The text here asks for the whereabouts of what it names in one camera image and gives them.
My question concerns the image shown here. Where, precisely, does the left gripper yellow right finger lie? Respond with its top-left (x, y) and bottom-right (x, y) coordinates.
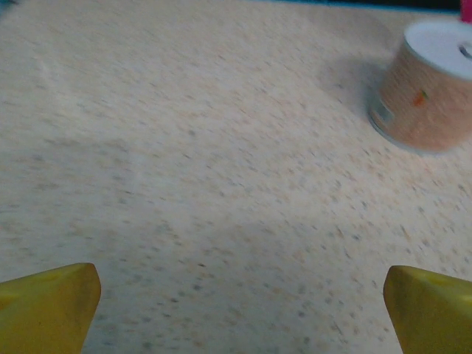
top-left (383, 265), bottom-right (472, 354)

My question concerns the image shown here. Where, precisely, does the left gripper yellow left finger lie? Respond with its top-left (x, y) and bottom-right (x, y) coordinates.
top-left (0, 262), bottom-right (103, 354)

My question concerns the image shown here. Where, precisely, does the tin can with pull tab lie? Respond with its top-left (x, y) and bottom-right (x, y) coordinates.
top-left (368, 20), bottom-right (472, 154)

